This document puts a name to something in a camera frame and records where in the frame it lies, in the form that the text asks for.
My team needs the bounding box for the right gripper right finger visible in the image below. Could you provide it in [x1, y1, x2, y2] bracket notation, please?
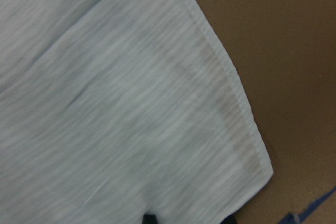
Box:
[220, 215, 237, 224]

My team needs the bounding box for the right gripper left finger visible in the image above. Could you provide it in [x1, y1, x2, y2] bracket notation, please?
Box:
[142, 214, 159, 224]

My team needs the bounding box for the light blue button shirt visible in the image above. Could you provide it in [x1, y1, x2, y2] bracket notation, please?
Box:
[1, 0, 273, 223]

